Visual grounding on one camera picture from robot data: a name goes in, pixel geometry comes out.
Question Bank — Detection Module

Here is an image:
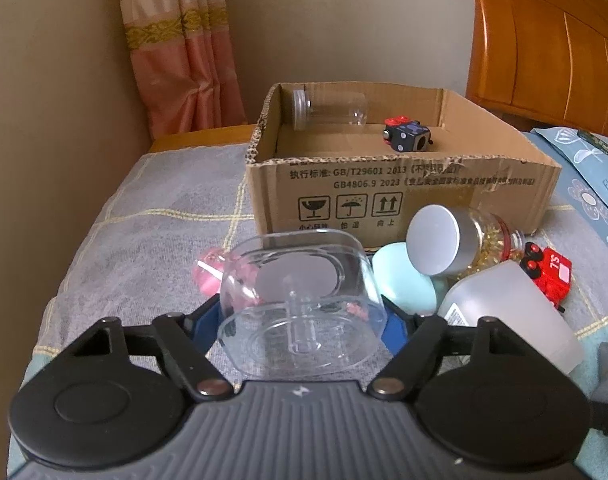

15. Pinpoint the clear plastic container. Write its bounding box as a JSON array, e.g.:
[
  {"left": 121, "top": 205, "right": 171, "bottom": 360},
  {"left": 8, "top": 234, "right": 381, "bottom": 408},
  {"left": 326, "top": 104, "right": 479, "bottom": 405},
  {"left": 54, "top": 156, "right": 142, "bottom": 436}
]
[{"left": 219, "top": 228, "right": 389, "bottom": 381}]

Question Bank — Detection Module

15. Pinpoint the grey plaid blanket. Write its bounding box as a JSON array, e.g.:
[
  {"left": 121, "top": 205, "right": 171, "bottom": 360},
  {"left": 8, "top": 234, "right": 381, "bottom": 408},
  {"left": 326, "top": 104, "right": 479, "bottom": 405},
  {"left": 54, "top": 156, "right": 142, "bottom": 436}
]
[{"left": 14, "top": 142, "right": 608, "bottom": 480}]

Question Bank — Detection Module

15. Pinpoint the light blue egg-shaped case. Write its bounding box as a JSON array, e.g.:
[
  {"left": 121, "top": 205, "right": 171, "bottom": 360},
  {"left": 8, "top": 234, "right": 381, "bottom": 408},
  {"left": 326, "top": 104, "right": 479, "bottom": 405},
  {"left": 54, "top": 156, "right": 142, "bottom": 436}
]
[{"left": 371, "top": 241, "right": 449, "bottom": 317}]

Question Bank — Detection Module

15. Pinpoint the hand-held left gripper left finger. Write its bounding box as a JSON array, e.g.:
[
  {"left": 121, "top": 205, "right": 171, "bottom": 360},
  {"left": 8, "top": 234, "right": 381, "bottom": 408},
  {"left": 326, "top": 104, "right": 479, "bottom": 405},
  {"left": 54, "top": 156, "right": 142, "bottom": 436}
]
[{"left": 58, "top": 294, "right": 235, "bottom": 403}]

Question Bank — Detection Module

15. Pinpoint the clear plastic jar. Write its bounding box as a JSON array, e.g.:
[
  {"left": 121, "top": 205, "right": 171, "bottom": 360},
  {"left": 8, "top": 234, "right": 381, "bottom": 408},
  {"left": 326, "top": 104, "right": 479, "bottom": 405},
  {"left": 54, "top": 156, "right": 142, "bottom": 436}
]
[{"left": 291, "top": 88, "right": 369, "bottom": 131}]

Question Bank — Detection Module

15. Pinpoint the silver-lidded jar of yellow capsules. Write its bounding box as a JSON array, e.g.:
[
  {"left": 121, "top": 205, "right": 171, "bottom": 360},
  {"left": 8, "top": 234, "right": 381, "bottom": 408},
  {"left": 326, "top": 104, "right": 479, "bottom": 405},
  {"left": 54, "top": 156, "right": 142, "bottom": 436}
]
[{"left": 405, "top": 205, "right": 527, "bottom": 281}]

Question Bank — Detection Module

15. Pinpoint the wooden headboard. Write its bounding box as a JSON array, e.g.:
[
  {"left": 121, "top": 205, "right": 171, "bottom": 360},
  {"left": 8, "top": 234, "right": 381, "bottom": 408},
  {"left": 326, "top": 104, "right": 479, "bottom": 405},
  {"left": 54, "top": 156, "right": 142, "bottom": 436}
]
[{"left": 459, "top": 0, "right": 608, "bottom": 138}]

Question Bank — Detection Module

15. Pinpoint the cardboard box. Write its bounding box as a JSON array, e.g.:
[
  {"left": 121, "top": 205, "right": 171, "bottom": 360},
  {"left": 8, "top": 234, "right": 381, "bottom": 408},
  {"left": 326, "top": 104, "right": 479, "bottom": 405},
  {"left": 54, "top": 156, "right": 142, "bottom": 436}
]
[{"left": 246, "top": 82, "right": 563, "bottom": 256}]

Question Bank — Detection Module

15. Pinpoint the red toy car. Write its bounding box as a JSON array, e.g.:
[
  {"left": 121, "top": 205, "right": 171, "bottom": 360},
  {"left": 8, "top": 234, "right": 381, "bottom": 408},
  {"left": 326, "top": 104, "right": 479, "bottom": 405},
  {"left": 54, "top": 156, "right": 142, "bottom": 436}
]
[{"left": 519, "top": 241, "right": 575, "bottom": 313}]

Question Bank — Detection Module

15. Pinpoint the wooden bed frame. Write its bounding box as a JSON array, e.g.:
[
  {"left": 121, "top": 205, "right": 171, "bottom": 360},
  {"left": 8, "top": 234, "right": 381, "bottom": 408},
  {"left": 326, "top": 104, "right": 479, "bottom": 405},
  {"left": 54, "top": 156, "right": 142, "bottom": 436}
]
[{"left": 148, "top": 125, "right": 257, "bottom": 153}]

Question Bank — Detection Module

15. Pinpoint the pink plastic toy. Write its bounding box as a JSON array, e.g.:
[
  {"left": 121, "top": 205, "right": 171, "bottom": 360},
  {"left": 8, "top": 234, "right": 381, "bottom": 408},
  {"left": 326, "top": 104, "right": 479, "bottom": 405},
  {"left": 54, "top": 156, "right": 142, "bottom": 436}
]
[{"left": 193, "top": 247, "right": 262, "bottom": 308}]

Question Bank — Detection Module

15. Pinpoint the black and red toy cube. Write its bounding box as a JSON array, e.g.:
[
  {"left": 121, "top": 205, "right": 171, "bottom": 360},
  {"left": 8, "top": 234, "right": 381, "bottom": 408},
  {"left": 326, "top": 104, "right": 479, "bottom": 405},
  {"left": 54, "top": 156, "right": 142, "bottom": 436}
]
[{"left": 382, "top": 117, "right": 435, "bottom": 153}]

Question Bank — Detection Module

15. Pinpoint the pink curtain with gold band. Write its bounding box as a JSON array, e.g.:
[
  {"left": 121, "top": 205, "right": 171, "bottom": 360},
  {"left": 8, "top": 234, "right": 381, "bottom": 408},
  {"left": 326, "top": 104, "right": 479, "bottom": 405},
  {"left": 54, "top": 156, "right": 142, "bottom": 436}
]
[{"left": 116, "top": 0, "right": 247, "bottom": 140}]

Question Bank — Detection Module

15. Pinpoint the white translucent plastic bottle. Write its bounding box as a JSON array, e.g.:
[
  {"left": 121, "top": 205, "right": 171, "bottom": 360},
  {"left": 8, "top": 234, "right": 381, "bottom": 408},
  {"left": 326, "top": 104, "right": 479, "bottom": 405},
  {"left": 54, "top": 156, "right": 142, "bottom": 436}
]
[{"left": 436, "top": 259, "right": 585, "bottom": 376}]

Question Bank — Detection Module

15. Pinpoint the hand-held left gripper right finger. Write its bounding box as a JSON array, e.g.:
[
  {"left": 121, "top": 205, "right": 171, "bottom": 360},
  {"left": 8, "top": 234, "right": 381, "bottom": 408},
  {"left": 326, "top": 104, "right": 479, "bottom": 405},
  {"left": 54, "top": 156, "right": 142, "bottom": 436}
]
[{"left": 366, "top": 296, "right": 541, "bottom": 403}]

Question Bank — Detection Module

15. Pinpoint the blue floral pillow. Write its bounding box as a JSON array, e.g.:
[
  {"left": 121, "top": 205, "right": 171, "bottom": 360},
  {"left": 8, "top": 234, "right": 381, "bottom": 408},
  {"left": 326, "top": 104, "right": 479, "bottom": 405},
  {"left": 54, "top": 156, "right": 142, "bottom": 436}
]
[{"left": 529, "top": 126, "right": 608, "bottom": 261}]

